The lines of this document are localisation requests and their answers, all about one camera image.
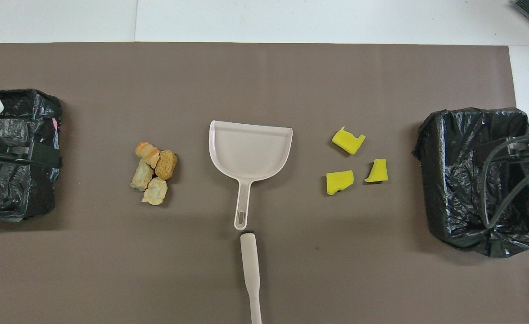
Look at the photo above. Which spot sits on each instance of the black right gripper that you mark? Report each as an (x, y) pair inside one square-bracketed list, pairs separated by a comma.
[(494, 153)]

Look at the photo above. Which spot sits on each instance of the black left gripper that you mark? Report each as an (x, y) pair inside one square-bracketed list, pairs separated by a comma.
[(43, 156)]

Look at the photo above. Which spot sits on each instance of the pale bread piece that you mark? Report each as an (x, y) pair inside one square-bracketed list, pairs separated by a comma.
[(142, 176)]

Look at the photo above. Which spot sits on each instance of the orange striped bread piece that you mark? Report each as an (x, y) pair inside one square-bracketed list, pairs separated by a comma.
[(148, 154)]

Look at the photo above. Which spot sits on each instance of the pale yellow bread chunk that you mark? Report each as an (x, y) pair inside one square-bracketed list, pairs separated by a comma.
[(155, 191)]

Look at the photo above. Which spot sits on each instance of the yellow sponge piece notched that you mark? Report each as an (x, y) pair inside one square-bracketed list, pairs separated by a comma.
[(378, 172)]

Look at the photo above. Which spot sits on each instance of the brown oval bread piece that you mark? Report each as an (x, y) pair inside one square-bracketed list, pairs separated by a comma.
[(166, 164)]

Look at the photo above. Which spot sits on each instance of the yellow sponge piece large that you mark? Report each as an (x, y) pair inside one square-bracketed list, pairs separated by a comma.
[(347, 141)]

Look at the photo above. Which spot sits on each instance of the yellow sponge piece blocky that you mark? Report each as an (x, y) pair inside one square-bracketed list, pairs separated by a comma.
[(338, 181)]

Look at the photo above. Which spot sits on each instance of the beige plastic dustpan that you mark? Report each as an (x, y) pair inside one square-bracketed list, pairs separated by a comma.
[(246, 153)]

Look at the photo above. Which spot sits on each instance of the beige hand brush black bristles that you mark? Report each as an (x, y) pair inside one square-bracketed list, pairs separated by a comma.
[(250, 270)]

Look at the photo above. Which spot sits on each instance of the black bag bin pink spot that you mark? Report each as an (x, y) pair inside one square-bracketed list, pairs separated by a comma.
[(21, 193)]

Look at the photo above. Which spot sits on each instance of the black bag lined bin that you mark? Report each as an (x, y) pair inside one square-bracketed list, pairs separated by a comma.
[(449, 180)]

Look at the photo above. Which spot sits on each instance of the brown table mat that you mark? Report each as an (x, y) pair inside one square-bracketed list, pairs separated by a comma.
[(264, 81)]

